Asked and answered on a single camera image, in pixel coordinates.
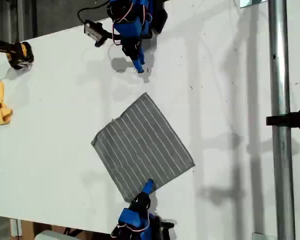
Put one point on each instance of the grey white-striped towel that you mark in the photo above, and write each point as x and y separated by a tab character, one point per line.
140	140

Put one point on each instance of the yellow black power drill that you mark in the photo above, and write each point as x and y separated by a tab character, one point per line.
20	55

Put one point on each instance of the white table leg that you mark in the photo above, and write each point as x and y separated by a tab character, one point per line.
16	227

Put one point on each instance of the black clamp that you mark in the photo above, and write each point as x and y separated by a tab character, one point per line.
290	120

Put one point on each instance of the black camera stalk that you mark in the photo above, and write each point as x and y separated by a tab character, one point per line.
105	37

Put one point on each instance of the black camera box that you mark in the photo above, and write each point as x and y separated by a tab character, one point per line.
162	231
92	31

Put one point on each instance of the steel post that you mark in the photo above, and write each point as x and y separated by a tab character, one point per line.
281	125

